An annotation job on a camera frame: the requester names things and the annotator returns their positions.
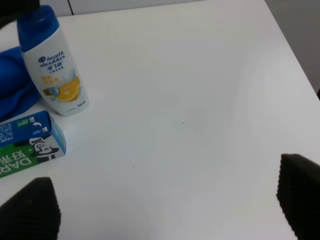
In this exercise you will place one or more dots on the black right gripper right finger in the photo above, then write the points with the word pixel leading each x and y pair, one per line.
pixel 298 194

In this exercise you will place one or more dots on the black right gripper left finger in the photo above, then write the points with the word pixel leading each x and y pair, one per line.
pixel 33 213

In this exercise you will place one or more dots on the white blue shampoo bottle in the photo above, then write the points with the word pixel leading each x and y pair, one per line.
pixel 49 62

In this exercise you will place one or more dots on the blue green toothpaste box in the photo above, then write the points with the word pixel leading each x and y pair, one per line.
pixel 30 141

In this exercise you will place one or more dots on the blue cloth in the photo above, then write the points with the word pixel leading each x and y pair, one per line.
pixel 17 90

